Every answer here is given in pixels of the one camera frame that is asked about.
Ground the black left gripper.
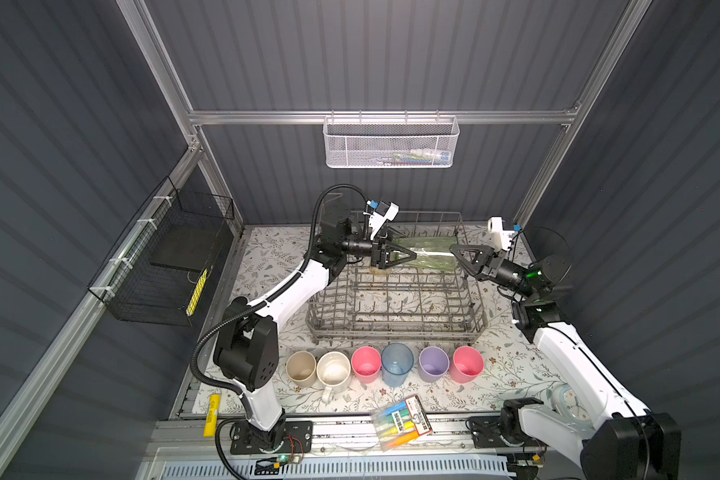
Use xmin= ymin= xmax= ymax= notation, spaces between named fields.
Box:
xmin=338 ymin=227 xmax=415 ymax=273

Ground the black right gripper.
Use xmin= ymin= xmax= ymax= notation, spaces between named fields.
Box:
xmin=449 ymin=248 xmax=533 ymax=304

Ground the yellow glass tumbler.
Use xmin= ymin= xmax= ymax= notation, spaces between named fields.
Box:
xmin=368 ymin=267 xmax=389 ymax=277

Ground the blue plastic tumbler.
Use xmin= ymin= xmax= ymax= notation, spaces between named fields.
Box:
xmin=381 ymin=343 xmax=415 ymax=388

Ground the green glass tumbler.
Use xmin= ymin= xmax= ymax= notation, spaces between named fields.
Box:
xmin=394 ymin=236 xmax=458 ymax=271

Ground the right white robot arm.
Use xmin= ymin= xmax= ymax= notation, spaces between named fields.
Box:
xmin=450 ymin=244 xmax=681 ymax=479

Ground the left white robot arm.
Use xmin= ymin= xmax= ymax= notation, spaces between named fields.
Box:
xmin=206 ymin=184 xmax=416 ymax=434

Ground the pink cup right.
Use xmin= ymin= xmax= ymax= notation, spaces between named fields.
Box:
xmin=449 ymin=346 xmax=485 ymax=384

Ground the pink cup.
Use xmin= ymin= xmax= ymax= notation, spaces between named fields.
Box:
xmin=351 ymin=346 xmax=382 ymax=384
xmin=449 ymin=346 xmax=485 ymax=384

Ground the purple cup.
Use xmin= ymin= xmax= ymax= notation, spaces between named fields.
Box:
xmin=419 ymin=346 xmax=450 ymax=383

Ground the pink cup left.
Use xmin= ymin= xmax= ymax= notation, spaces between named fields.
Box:
xmin=351 ymin=346 xmax=382 ymax=384

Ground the white mug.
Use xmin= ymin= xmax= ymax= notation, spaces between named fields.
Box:
xmin=316 ymin=351 xmax=352 ymax=404

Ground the beige cup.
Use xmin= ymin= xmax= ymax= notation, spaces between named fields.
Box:
xmin=286 ymin=351 xmax=317 ymax=388

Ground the highlighter marker pack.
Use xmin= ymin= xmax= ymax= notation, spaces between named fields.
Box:
xmin=371 ymin=394 xmax=433 ymax=451

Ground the yellow highlighter in basket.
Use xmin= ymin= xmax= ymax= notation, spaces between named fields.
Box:
xmin=185 ymin=269 xmax=208 ymax=317

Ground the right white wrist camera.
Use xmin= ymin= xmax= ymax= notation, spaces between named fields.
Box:
xmin=487 ymin=216 xmax=522 ymax=252

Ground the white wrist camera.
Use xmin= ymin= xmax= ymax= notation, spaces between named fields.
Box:
xmin=487 ymin=216 xmax=522 ymax=252
xmin=366 ymin=200 xmax=399 ymax=240

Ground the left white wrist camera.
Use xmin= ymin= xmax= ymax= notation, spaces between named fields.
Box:
xmin=366 ymin=200 xmax=399 ymax=240

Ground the grey wire dish rack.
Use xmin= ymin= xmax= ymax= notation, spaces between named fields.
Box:
xmin=306 ymin=211 xmax=487 ymax=343

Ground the white mesh wall basket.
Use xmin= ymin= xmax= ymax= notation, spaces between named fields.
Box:
xmin=322 ymin=115 xmax=460 ymax=169

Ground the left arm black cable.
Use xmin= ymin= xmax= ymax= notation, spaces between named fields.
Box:
xmin=190 ymin=183 xmax=370 ymax=397

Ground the yellow marker on rail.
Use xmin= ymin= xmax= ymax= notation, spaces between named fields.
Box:
xmin=203 ymin=393 xmax=221 ymax=438

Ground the black wire wall basket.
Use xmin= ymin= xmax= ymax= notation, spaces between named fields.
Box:
xmin=88 ymin=178 xmax=241 ymax=327

